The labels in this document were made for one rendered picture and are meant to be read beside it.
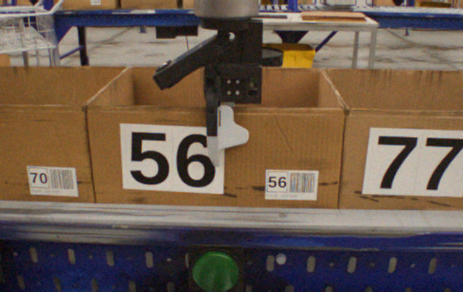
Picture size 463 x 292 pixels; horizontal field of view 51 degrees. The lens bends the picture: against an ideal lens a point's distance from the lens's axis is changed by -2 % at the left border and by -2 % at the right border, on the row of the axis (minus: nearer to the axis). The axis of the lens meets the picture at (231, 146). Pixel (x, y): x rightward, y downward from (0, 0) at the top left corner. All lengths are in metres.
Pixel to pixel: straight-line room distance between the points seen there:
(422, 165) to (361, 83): 0.30
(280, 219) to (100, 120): 0.31
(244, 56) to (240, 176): 0.19
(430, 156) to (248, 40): 0.33
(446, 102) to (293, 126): 0.45
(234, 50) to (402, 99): 0.47
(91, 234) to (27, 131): 0.19
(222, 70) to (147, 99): 0.39
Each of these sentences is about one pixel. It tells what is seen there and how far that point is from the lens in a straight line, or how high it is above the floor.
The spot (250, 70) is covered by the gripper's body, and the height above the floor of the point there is 1.11.
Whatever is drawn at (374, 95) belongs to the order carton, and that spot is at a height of 1.00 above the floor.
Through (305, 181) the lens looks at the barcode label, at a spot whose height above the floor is 0.93.
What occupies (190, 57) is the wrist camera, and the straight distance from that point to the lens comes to 0.70.
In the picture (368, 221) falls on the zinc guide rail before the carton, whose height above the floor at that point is 0.89.
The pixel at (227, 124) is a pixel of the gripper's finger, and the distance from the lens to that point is 0.70.
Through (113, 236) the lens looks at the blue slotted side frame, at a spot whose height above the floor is 0.86.
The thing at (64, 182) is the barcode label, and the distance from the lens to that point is 0.82.
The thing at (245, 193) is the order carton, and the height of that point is 0.91.
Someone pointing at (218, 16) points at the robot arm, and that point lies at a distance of 0.66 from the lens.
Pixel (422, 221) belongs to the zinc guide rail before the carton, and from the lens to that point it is 0.79.
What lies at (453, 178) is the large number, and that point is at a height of 0.94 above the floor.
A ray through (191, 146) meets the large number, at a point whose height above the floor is 0.99.
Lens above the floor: 1.26
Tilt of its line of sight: 21 degrees down
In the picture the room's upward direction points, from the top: straight up
